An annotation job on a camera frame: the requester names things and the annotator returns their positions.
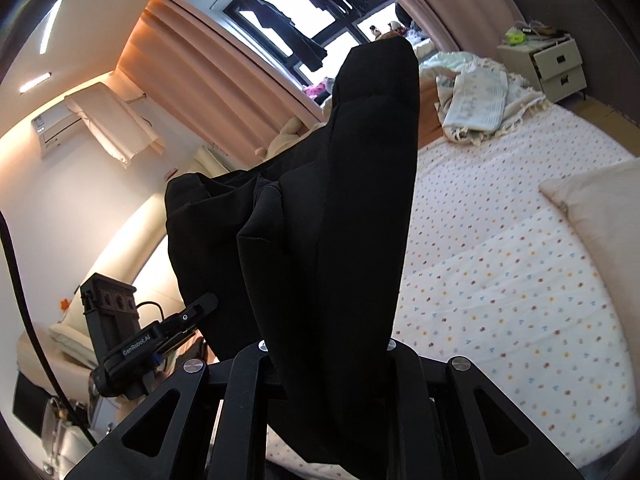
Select white air conditioner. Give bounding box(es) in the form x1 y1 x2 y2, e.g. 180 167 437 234
31 82 123 161

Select pink patterned cloth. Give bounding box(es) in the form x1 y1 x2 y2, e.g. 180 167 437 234
302 77 336 106

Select ceiling light strip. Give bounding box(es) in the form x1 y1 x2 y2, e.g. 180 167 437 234
37 0 65 56
19 72 53 95

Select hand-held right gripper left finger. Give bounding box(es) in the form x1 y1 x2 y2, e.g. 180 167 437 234
64 341 281 480

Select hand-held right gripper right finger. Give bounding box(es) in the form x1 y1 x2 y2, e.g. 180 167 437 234
385 340 586 480

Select black jacket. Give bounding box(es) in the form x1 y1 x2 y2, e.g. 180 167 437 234
164 37 420 480

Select beige pillow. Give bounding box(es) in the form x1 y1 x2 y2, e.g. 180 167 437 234
255 115 321 161

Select long black cable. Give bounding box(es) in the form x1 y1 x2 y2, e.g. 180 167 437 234
0 210 98 448

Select white fringed blanket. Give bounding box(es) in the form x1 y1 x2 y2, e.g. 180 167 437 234
435 52 553 148

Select wall air conditioner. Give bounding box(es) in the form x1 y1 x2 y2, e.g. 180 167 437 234
64 80 167 165

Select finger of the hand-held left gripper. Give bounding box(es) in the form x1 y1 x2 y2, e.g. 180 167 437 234
166 292 220 335

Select cream nightstand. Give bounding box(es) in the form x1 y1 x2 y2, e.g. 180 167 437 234
496 34 588 106

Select cream pillow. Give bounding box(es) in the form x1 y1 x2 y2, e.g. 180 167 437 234
47 305 98 366
539 157 640 281

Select brown plush toy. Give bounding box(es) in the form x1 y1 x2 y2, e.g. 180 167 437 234
370 20 408 41

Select pale crumpled bedding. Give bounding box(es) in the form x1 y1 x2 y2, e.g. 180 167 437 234
419 50 481 80

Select pink curtain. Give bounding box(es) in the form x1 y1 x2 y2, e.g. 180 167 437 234
357 0 533 56
116 0 333 128

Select window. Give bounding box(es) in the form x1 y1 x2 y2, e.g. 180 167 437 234
220 0 401 91

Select hanging dark clothes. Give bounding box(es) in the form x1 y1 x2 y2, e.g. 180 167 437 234
220 0 401 73

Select black screen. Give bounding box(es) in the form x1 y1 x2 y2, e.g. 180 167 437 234
12 370 51 423

